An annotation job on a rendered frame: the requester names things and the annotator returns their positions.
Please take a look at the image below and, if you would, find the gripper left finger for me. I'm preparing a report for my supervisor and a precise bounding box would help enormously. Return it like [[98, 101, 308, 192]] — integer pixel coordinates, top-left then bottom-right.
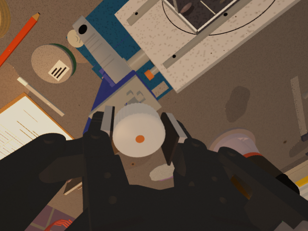
[[0, 105, 129, 231]]

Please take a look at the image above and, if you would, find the cream speckled round pad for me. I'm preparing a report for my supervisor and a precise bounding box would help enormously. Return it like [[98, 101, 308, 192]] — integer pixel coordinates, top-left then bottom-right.
[[148, 163, 176, 182]]

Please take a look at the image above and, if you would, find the tan round ribbed disc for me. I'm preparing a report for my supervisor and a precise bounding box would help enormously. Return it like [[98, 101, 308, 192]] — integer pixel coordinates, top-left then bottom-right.
[[0, 0, 12, 39]]

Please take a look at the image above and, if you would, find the beige white-capped marker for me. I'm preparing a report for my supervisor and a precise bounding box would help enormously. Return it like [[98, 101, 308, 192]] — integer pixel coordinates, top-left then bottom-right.
[[16, 76, 65, 118]]

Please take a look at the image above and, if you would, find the orange clipboard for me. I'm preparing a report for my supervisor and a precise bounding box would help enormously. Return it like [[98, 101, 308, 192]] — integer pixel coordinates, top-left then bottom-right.
[[0, 92, 76, 161]]

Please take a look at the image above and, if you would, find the purple tiled mat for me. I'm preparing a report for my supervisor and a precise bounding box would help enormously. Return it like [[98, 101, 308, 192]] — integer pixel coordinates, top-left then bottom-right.
[[24, 204, 84, 231]]

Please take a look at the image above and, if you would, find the grey rail with holes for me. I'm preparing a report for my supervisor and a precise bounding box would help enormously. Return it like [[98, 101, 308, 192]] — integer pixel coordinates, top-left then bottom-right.
[[162, 0, 248, 70], [126, 0, 169, 26]]

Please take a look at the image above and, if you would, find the grey metal file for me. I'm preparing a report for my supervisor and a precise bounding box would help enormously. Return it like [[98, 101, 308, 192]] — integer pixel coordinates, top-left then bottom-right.
[[289, 76, 308, 144]]

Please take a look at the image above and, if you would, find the grey trunnion shaft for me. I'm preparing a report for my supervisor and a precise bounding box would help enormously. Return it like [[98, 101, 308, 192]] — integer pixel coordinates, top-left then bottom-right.
[[127, 51, 150, 71]]

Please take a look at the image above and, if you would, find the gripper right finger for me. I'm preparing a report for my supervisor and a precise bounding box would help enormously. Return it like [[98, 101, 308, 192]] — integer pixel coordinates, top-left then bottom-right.
[[160, 112, 308, 231]]

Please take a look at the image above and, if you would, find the blue positioner body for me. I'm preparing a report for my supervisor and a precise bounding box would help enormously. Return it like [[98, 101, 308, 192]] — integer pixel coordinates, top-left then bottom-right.
[[76, 9, 174, 136]]

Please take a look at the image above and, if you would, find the cream round disc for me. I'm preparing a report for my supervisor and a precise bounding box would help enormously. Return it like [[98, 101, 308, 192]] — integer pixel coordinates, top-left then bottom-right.
[[66, 29, 85, 48]]

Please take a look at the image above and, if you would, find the orange collar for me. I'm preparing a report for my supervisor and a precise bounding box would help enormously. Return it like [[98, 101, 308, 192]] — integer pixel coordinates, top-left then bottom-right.
[[143, 69, 155, 81]]

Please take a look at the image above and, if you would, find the white speckled positioner table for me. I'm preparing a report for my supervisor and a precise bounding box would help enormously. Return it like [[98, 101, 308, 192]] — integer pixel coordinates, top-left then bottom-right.
[[114, 0, 300, 94]]

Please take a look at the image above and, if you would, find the beige yellow striped box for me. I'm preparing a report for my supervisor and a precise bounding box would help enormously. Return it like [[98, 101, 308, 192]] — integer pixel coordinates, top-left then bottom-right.
[[281, 163, 308, 193]]

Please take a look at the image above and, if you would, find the orange pencil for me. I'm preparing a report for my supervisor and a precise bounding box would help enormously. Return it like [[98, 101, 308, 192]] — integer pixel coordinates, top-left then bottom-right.
[[0, 12, 41, 68]]

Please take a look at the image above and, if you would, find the grey bracket with hole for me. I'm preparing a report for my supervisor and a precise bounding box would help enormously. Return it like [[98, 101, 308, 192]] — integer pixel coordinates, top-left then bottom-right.
[[72, 15, 132, 82]]

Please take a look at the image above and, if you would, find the white ribbed plunger knob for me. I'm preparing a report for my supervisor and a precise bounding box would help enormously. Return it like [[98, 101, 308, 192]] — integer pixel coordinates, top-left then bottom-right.
[[112, 103, 167, 157]]

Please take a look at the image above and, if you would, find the orange red coiled cable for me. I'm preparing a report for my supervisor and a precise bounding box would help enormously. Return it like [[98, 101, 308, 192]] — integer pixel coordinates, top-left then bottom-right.
[[47, 218, 74, 229]]

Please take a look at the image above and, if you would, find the white lined paper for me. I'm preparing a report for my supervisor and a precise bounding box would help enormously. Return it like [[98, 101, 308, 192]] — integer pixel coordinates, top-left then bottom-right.
[[0, 95, 72, 160]]

